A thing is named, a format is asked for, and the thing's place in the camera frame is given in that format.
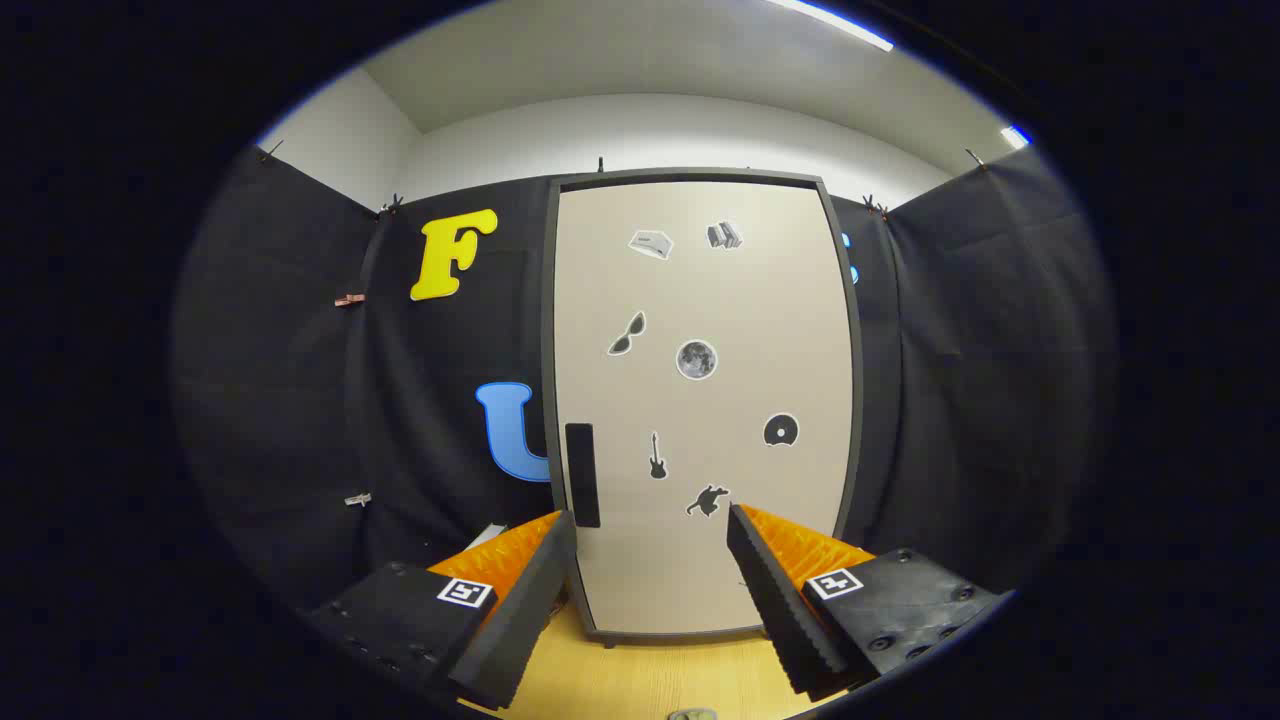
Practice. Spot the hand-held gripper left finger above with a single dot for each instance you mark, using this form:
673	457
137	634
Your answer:
520	620

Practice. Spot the small ceiling light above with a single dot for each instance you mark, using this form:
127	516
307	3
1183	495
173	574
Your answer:
1016	137

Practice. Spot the green book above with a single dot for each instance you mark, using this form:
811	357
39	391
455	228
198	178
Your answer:
488	537

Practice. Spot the grey cabinet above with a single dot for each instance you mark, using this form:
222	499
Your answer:
690	174

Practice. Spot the long ceiling light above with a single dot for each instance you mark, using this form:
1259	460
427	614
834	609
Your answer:
835	22

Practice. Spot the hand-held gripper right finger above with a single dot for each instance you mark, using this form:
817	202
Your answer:
780	610

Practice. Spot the pink clip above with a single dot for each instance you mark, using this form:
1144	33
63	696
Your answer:
350	300

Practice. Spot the beige cabinet door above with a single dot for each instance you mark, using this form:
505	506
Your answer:
700	300

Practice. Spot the black backdrop cloth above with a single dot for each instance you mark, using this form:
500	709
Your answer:
300	400

